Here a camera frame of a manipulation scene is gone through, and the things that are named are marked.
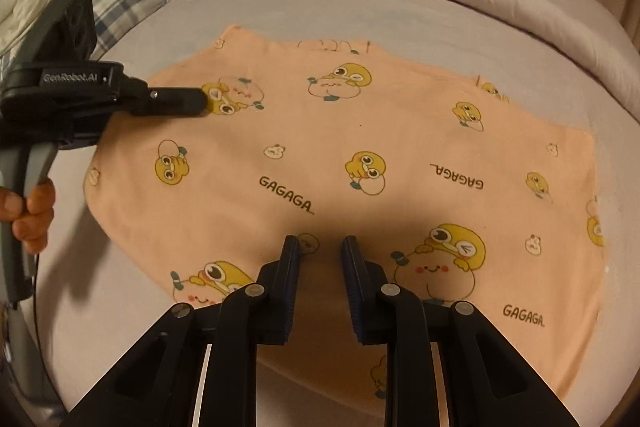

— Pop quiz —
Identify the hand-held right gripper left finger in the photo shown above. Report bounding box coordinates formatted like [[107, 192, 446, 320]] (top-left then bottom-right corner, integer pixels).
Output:
[[62, 234, 301, 427]]

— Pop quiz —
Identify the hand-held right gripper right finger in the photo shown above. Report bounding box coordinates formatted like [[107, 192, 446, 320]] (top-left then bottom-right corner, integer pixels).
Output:
[[341, 234, 581, 427]]

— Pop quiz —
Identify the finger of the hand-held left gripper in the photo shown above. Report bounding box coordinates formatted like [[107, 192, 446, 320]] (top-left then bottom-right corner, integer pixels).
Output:
[[120, 77, 209, 118]]

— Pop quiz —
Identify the peach cartoon print shirt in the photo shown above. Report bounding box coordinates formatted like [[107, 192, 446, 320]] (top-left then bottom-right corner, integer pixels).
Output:
[[84, 24, 609, 414]]

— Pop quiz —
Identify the person's left hand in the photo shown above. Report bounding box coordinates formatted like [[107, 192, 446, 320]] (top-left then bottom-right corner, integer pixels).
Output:
[[0, 179, 57, 256]]

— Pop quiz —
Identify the bed with lilac sheet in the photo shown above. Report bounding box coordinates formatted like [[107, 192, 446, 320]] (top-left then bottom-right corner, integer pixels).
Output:
[[15, 0, 640, 427]]

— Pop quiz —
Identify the black cable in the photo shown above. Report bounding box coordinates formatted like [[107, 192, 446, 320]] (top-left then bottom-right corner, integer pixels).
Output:
[[27, 254, 57, 404]]

